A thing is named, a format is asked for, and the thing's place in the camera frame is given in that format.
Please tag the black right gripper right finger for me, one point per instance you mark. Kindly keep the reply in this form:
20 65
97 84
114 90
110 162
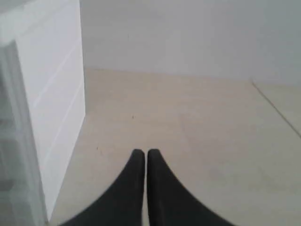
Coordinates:
169 202

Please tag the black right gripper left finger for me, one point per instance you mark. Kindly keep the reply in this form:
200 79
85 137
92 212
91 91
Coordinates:
122 203

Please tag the white plastic drawer cabinet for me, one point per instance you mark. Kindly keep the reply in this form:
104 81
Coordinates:
42 105

